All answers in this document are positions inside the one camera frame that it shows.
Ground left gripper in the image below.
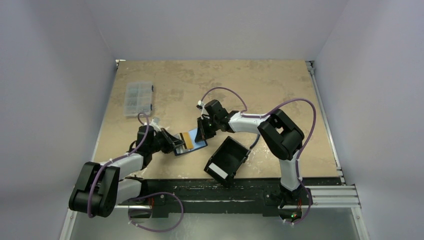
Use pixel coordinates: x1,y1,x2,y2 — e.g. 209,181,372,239
148,127,184,154

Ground blue card holder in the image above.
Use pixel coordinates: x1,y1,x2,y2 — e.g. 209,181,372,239
173,128,208,156

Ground gold credit card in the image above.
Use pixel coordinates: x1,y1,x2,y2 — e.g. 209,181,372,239
179,132,194,150

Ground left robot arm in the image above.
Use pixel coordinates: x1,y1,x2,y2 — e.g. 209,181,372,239
68,124,185,218

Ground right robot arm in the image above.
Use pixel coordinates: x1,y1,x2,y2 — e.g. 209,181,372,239
195,99,313,205

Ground white card in tray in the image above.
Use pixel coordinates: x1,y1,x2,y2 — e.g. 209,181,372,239
208,163,228,180

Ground clear plastic organizer box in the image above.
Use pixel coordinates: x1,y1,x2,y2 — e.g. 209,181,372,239
123,81,154,117

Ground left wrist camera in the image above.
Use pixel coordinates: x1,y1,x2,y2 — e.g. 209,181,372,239
149,117,163,132

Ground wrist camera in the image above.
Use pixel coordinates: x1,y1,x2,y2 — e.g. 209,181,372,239
149,117,163,132
196,100,207,115

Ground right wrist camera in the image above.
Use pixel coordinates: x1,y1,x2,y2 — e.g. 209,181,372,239
196,100,207,115

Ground blue handled pliers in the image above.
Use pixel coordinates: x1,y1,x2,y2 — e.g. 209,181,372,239
249,134,261,150

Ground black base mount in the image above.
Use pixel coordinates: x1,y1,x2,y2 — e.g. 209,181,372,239
96,178,344,220

